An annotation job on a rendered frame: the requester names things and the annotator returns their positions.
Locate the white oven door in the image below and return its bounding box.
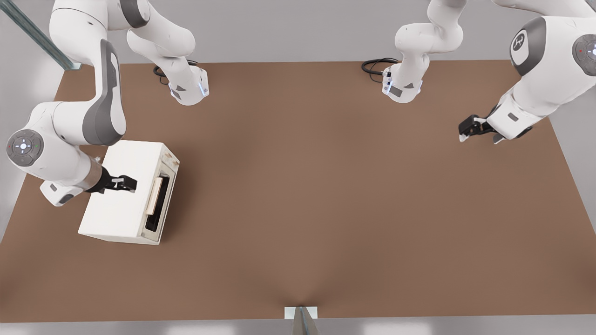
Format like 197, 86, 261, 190
139, 154, 180, 245

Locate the pale oven door handle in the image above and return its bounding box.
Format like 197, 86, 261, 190
146, 177, 163, 216

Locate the white oven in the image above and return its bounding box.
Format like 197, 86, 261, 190
78, 140, 180, 245

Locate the black cable loop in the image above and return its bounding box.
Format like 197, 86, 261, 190
361, 58, 400, 84
153, 60, 199, 86

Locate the silver frame post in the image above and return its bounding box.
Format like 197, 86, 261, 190
0, 0, 82, 71
284, 306, 321, 335

